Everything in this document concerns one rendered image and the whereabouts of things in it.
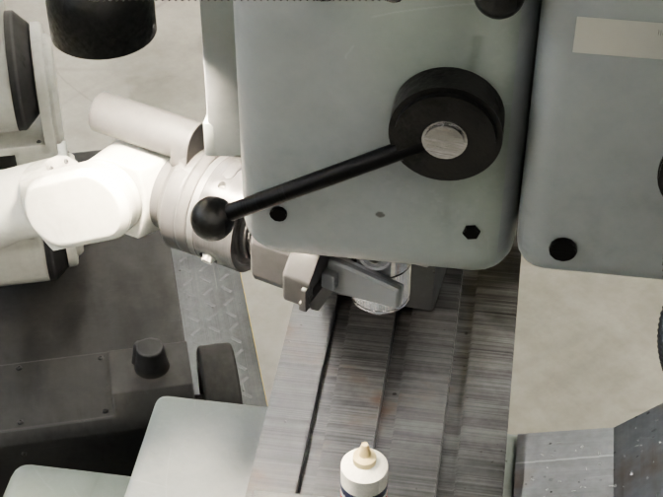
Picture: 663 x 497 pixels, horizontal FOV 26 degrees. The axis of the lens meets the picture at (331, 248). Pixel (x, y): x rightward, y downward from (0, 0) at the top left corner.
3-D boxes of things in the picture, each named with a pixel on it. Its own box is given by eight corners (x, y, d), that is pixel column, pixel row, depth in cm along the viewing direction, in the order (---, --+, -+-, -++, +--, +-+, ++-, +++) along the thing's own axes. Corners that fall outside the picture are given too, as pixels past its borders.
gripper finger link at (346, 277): (402, 309, 110) (331, 283, 112) (404, 278, 108) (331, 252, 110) (393, 321, 109) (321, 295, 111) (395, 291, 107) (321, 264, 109)
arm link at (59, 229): (138, 237, 115) (23, 259, 122) (197, 188, 121) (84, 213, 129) (105, 164, 113) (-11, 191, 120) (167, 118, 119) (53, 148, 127)
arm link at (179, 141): (185, 276, 116) (69, 234, 120) (252, 217, 124) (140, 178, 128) (188, 155, 110) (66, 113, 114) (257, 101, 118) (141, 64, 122)
